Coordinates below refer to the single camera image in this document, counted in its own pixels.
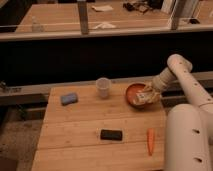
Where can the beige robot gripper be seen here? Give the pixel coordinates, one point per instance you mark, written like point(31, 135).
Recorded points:
point(150, 95)

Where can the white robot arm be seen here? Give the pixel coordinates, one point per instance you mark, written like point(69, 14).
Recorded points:
point(188, 126)

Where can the orange ceramic bowl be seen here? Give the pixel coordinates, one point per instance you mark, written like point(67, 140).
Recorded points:
point(130, 95)

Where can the orange carrot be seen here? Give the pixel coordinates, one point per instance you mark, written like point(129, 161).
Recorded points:
point(150, 141)

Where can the translucent plastic cup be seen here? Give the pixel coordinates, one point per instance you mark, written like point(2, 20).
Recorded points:
point(103, 85)

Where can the black rectangular block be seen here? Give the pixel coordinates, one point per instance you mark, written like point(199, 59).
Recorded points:
point(111, 135)

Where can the blue sponge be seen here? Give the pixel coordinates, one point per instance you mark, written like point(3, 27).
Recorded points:
point(69, 98)

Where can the dark cluttered tools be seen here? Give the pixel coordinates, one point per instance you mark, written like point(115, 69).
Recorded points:
point(140, 6)

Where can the white paper sheet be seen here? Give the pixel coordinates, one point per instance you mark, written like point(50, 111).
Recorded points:
point(103, 8)

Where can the grey metal post right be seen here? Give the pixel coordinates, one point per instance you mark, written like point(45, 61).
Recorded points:
point(176, 14)

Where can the grey metal post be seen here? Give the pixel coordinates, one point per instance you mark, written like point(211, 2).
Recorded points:
point(176, 14)
point(83, 16)

